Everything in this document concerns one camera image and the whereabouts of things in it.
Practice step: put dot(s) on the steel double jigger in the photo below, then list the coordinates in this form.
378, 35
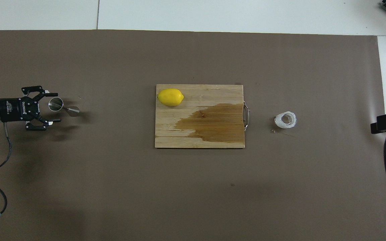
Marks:
56, 104

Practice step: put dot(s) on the brown paper table mat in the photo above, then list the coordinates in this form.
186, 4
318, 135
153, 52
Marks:
146, 187

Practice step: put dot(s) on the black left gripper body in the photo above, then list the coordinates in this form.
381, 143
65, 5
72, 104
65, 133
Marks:
15, 109

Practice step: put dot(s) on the wooden cutting board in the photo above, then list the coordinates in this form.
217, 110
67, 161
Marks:
193, 134

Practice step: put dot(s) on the yellow lemon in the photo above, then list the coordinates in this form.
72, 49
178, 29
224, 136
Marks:
170, 97

